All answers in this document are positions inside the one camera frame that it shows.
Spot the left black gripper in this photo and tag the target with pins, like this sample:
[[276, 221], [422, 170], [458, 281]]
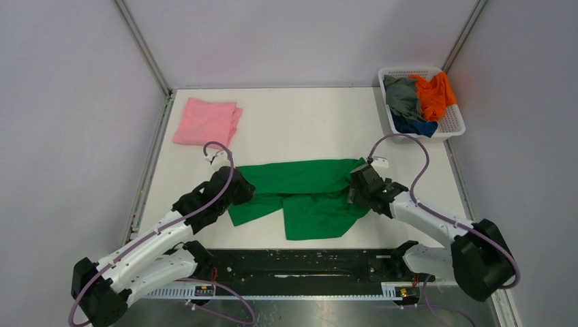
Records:
[[247, 192]]

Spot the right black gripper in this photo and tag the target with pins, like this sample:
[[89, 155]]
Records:
[[352, 195]]

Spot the green t shirt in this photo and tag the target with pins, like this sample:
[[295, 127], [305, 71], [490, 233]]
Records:
[[312, 195]]

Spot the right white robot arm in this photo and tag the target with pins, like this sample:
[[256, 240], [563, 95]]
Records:
[[473, 255]]

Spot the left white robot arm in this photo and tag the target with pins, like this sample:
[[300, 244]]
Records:
[[104, 289]]

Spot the folded pink t shirt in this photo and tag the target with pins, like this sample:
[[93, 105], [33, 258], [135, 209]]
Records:
[[204, 121]]

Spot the blue t shirt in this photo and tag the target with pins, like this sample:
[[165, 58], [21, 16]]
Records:
[[419, 128]]

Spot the white plastic laundry basket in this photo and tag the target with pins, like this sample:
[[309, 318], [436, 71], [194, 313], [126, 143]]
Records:
[[450, 125]]

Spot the grey t shirt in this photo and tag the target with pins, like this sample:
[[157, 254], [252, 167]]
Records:
[[402, 98]]

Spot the orange t shirt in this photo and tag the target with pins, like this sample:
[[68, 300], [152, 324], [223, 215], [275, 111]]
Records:
[[435, 96]]

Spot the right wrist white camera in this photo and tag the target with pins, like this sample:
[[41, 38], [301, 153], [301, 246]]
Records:
[[378, 163]]

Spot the wrist white camera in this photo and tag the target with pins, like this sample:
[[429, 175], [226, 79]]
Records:
[[218, 159], [378, 163]]

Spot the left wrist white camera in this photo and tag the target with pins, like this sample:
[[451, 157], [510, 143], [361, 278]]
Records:
[[218, 159]]

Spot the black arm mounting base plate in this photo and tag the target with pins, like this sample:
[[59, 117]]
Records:
[[305, 272]]

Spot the aluminium frame rail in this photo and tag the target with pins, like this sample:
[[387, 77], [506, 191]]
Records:
[[142, 46]]

